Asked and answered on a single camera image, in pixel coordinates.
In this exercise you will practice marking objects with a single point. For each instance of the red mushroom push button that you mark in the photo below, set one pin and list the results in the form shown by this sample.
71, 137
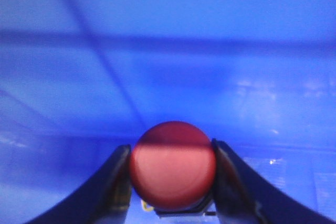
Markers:
172, 166

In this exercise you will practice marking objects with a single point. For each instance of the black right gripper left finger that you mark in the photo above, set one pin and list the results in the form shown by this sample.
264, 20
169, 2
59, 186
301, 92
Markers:
103, 198

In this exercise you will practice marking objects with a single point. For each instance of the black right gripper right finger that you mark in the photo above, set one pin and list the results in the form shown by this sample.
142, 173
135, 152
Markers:
241, 195

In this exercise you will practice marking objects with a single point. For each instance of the right blue plastic crate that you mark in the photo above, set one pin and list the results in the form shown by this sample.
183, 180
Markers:
80, 77

